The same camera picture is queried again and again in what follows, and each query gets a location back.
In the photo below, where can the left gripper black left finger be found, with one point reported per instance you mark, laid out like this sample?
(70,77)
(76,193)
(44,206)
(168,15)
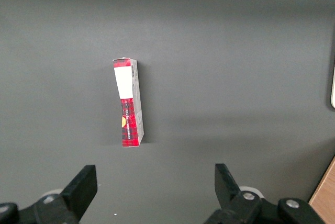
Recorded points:
(76,192)

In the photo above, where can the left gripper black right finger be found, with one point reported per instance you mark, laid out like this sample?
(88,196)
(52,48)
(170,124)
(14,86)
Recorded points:
(230,195)

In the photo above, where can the red plaid cardboard box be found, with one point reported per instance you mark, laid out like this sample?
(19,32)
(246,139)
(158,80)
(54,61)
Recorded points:
(128,119)

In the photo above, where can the wooden drawer cabinet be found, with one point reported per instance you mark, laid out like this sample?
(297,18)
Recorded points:
(325,197)

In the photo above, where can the beige rectangular tray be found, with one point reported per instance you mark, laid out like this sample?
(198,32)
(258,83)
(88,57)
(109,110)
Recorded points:
(333,88)

